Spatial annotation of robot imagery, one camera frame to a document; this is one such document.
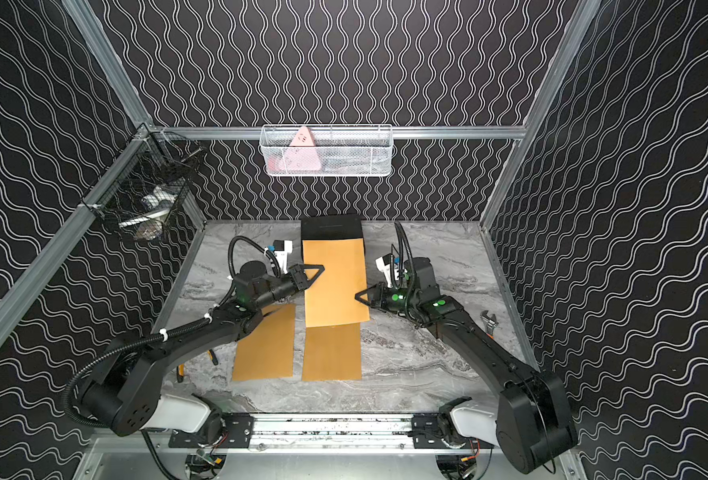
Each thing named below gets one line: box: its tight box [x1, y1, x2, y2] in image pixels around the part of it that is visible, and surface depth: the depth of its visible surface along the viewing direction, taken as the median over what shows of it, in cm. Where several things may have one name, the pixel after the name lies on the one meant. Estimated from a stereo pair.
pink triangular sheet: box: [280, 126, 322, 171], surface depth 92 cm
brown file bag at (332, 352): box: [302, 322, 362, 381], surface depth 89 cm
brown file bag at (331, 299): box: [302, 238, 370, 328], surface depth 79 cm
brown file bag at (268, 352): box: [232, 303, 297, 381], surface depth 90 cm
